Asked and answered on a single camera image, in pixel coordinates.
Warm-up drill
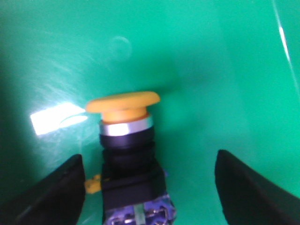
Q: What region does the green plastic bin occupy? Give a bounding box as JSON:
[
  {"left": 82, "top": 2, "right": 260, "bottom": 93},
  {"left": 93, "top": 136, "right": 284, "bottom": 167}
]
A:
[{"left": 0, "top": 0, "right": 300, "bottom": 225}]

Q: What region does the yellow mushroom push button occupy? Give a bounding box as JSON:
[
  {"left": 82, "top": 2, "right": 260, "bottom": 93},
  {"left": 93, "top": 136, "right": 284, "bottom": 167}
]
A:
[{"left": 85, "top": 91, "right": 176, "bottom": 225}]

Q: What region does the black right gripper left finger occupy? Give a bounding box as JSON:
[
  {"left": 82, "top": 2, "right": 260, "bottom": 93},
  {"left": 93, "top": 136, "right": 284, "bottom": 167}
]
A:
[{"left": 0, "top": 154, "right": 85, "bottom": 225}]

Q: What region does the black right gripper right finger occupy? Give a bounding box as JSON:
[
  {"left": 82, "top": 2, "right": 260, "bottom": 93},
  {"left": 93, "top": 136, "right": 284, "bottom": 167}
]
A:
[{"left": 215, "top": 150, "right": 300, "bottom": 225}]

